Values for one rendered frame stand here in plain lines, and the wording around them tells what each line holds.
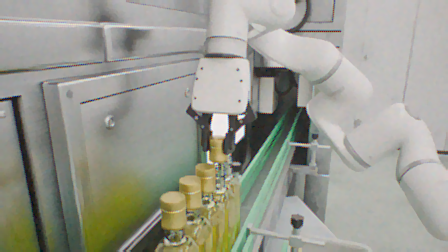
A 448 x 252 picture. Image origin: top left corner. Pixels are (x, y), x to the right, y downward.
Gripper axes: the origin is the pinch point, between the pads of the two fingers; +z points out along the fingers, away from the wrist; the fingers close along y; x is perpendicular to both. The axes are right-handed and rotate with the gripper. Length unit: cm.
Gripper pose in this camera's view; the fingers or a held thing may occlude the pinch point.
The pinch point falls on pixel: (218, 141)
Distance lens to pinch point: 58.8
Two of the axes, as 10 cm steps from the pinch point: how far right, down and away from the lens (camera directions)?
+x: 3.2, -0.2, 9.5
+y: 9.4, 0.9, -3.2
